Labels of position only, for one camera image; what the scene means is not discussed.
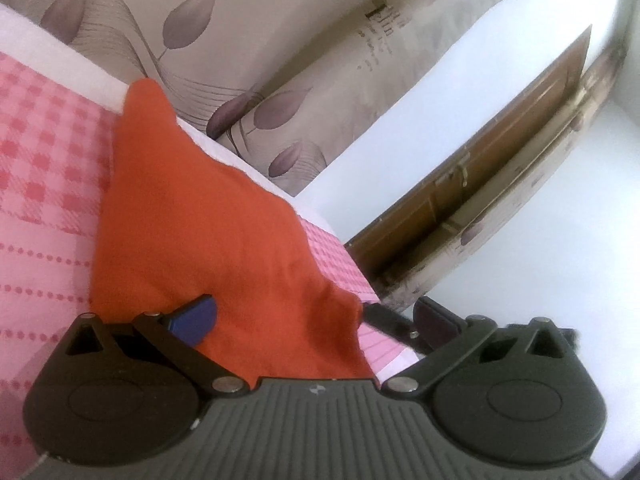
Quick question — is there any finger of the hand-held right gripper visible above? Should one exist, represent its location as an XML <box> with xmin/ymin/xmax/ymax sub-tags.
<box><xmin>361</xmin><ymin>305</ymin><xmax>430</xmax><ymax>357</ymax></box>

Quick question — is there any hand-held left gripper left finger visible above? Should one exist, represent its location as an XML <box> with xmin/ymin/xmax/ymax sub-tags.
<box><xmin>52</xmin><ymin>294</ymin><xmax>249</xmax><ymax>401</ymax></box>

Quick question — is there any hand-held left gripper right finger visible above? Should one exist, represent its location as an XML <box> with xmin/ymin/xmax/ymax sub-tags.
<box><xmin>383</xmin><ymin>296</ymin><xmax>577</xmax><ymax>401</ymax></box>

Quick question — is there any brown wooden door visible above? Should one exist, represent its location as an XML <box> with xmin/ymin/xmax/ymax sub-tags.
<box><xmin>345</xmin><ymin>25</ymin><xmax>593</xmax><ymax>273</ymax></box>

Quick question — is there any orange shirt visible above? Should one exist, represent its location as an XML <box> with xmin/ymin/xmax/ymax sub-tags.
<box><xmin>90</xmin><ymin>79</ymin><xmax>377</xmax><ymax>381</ymax></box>

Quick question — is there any pink checked blanket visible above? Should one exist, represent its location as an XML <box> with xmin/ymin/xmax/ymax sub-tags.
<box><xmin>0</xmin><ymin>52</ymin><xmax>426</xmax><ymax>461</ymax></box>

